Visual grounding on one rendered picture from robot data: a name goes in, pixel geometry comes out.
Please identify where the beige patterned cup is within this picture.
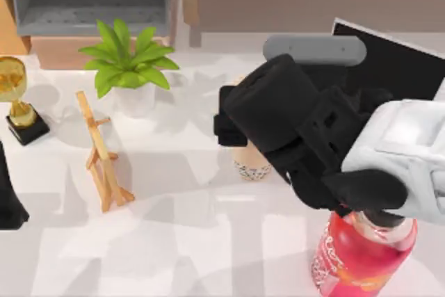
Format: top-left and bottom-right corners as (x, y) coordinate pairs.
(232, 74), (273, 182)

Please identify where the pale grey rounded box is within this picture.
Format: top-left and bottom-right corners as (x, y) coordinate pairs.
(262, 35), (367, 67)

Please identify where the white framed blackboard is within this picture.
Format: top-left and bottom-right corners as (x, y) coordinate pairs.
(327, 17), (445, 104)

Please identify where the green plant in white pot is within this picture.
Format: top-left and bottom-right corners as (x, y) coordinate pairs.
(77, 18), (181, 119)

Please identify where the small wooden easel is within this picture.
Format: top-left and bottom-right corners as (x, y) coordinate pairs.
(75, 90), (136, 214)

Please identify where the pink red bottle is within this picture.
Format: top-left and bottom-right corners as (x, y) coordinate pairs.
(309, 206), (419, 297)

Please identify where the pale wooden drawer front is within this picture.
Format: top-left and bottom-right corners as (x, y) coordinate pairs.
(30, 33), (172, 70)

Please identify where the gold trophy on black base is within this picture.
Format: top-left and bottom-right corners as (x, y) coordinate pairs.
(0, 56), (51, 147)

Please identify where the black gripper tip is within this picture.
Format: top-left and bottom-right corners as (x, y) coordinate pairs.
(0, 140), (31, 231)

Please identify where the wooden cabinet holding drawer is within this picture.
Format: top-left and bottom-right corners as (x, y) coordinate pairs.
(0, 0), (33, 56)

